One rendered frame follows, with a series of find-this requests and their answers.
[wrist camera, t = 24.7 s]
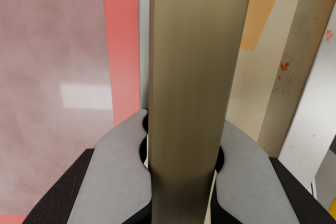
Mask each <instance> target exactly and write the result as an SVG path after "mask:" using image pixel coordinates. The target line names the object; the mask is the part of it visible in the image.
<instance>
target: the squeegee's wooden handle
mask: <svg viewBox="0 0 336 224"><path fill-rule="evenodd" d="M248 5H249V0H149V68H148V171H149V172H150V175H151V189H152V220H151V224H204V223H205V218H206V213H207V208H208V203H209V198H210V193H211V188H212V183H213V178H214V173H215V168H216V163H217V158H218V153H219V149H220V144H221V139H222V134H223V129H224V124H225V119H226V114H227V109H228V104H229V99H230V94H231V89H232V84H233V79H234V74H235V69H236V65H237V60H238V55H239V50H240V45H241V40H242V35H243V30H244V25H245V20H246V15H247V10H248Z"/></svg>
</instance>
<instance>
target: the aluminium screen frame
mask: <svg viewBox="0 0 336 224"><path fill-rule="evenodd" d="M335 135H336V0H298V3H297V6H296V10H295V13H294V17H293V20H292V23H291V27H290V30H289V34H288V37H287V40H286V44H285V47H284V51H283V54H282V57H281V61H280V64H279V68H278V71H277V74H276V78H275V81H274V85H273V88H272V91H271V95H270V98H269V102H268V105H267V108H266V112H265V115H264V119H263V122H262V125H261V129H260V132H259V136H258V139H257V142H256V143H257V144H258V145H259V146H260V147H261V148H262V149H263V150H264V151H265V152H266V153H267V154H268V155H269V157H273V158H277V159H278V160H279V161H280V162H281V163H282V164H283V165H284V166H285V167H286V168H287V169H288V170H289V171H290V172H291V173H292V174H293V175H294V177H295V178H296V179H297V180H298V181H299V182H300V183H301V184H302V185H303V186H304V187H305V188H306V189H307V190H309V188H310V186H311V183H312V181H313V179H314V177H315V175H316V173H317V171H318V169H319V167H320V165H321V163H322V161H323V159H324V157H325V155H326V153H327V151H328V149H329V147H330V145H331V143H332V141H333V139H334V137H335Z"/></svg>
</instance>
